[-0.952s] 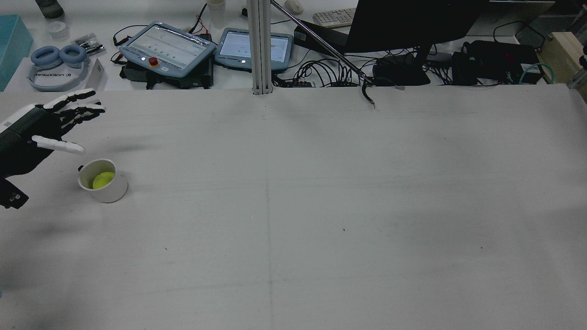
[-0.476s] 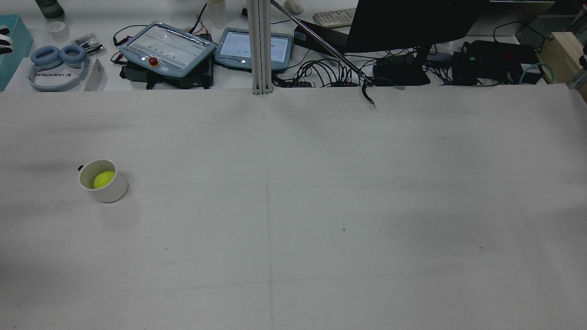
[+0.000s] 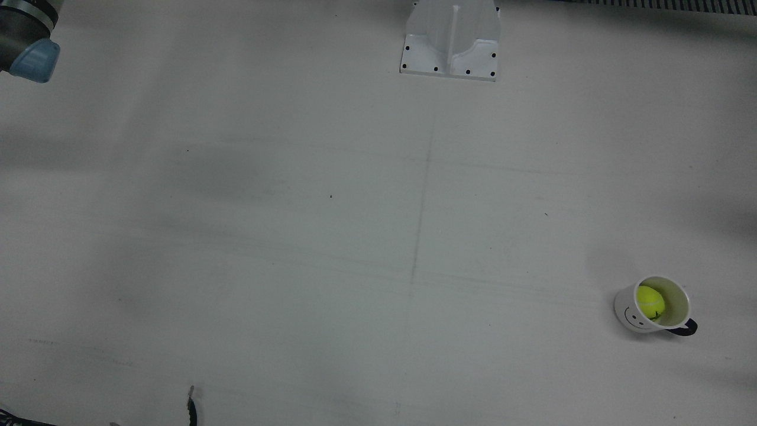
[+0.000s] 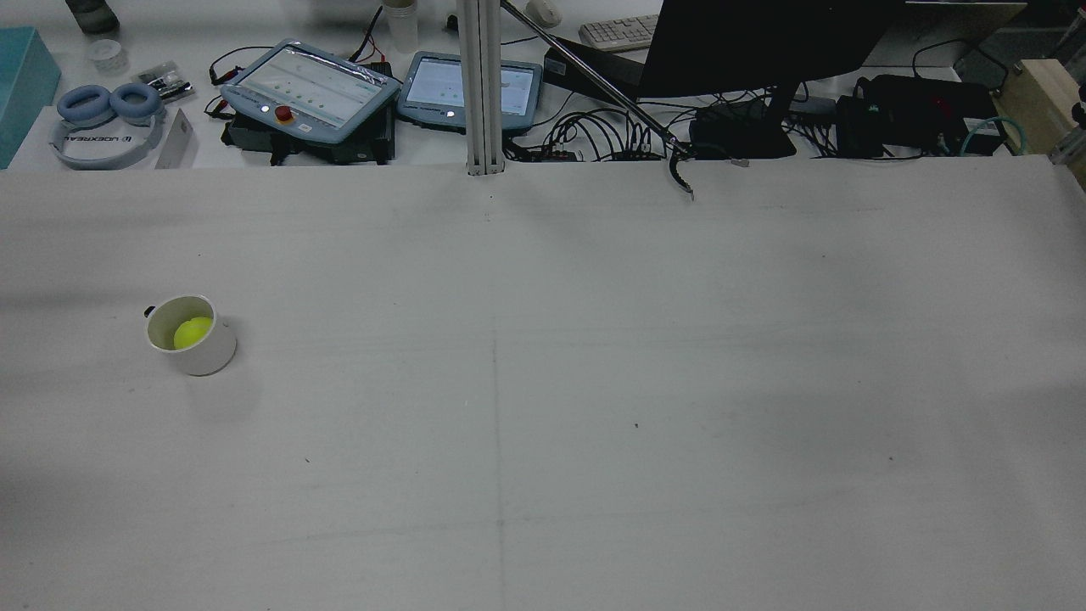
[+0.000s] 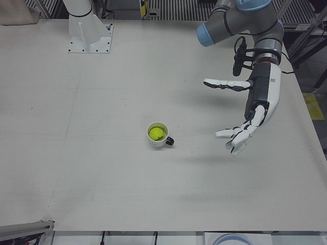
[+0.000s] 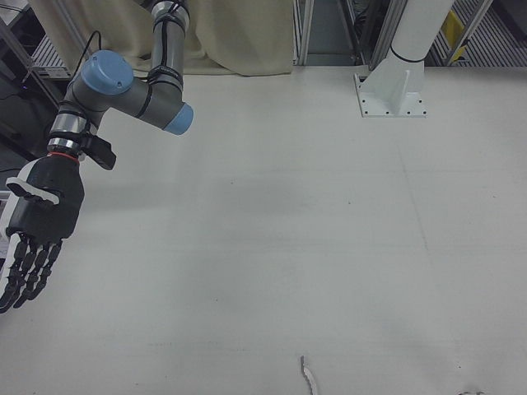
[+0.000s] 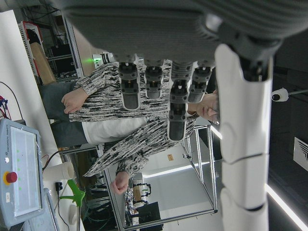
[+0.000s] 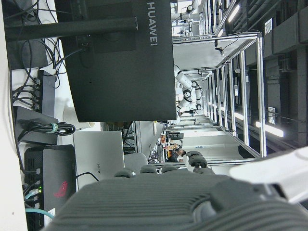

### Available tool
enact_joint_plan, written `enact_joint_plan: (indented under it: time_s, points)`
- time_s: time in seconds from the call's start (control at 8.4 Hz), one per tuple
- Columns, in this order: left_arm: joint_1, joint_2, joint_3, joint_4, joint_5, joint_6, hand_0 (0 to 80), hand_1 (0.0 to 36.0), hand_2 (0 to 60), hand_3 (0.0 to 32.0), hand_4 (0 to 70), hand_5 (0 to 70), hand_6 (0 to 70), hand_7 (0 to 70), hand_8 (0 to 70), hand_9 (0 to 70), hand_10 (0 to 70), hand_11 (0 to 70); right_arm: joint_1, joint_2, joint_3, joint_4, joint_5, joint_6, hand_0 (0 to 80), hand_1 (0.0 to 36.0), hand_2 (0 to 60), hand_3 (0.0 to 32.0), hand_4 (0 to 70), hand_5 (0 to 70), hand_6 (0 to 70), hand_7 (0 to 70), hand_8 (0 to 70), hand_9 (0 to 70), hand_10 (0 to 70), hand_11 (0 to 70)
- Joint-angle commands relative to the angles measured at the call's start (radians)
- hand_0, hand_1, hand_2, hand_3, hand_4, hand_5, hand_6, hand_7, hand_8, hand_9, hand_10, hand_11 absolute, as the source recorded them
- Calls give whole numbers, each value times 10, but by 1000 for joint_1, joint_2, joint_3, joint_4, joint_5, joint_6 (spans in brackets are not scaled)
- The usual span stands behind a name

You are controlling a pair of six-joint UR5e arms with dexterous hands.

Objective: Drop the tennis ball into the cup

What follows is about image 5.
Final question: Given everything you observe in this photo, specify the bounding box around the aluminium side frame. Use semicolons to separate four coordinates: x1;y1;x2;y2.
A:
282;0;327;90

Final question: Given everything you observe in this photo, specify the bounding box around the grey slatted grille panel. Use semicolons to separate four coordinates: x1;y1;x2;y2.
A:
25;0;319;26

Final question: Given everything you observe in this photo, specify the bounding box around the aluminium profile bar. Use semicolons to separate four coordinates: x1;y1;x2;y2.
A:
0;219;56;245

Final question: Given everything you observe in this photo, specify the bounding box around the yellow object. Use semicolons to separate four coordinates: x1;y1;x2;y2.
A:
139;0;149;18

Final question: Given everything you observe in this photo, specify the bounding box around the white pedestal column with base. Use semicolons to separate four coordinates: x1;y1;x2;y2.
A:
62;0;115;55

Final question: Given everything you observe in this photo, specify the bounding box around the yellow tennis ball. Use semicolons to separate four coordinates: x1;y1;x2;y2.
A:
149;127;164;141

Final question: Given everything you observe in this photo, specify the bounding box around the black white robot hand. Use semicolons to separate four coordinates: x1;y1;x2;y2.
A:
203;60;282;157

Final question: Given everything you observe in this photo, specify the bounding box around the white sheet with blue ring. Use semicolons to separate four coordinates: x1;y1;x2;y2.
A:
204;231;272;245

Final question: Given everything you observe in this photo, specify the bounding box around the beige curtain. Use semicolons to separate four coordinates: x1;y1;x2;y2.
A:
0;0;39;26

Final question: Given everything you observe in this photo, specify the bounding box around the yellow floor tape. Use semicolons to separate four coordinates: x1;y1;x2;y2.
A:
303;92;325;120

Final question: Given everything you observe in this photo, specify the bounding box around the white mug black handle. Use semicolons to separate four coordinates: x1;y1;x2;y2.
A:
147;121;175;149

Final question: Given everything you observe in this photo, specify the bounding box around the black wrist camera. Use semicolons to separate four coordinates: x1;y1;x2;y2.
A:
232;37;256;77

